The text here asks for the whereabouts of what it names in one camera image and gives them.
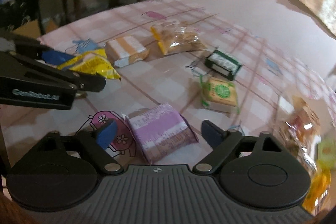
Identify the brown cake clear wrapper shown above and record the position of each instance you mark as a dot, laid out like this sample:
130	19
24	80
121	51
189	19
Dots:
296	150

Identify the light green snack packet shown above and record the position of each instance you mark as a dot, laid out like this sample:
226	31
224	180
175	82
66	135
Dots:
326	153

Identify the purple snack packet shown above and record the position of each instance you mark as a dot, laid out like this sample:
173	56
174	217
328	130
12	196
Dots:
160	131

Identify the small yellow snack packet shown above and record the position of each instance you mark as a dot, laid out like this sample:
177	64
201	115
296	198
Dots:
92	62

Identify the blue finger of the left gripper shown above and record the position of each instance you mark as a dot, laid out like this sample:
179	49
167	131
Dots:
86	82
53	57

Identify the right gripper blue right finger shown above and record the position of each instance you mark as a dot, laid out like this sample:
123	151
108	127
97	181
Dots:
212	134

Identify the yellow soft bread packet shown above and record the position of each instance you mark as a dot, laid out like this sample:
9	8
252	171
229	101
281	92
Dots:
319	189

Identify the clear bag brown cookies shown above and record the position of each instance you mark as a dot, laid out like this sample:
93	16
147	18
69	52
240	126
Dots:
176	37

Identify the pink checkered tablecloth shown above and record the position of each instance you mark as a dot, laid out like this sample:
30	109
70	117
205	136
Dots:
172	79

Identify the dark green snack packet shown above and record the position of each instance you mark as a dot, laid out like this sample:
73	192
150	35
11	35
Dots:
223	63

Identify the red bean bread clear pack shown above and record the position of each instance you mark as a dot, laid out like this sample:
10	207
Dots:
302	125

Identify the green label biscuit pack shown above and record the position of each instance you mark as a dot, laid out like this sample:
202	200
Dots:
218	94

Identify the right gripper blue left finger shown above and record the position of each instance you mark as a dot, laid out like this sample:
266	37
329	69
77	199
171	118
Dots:
106	134

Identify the cardboard box on floor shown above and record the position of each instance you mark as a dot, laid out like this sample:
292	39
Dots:
32	30

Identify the orange white striped snack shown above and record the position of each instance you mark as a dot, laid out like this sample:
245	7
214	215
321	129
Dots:
124	51

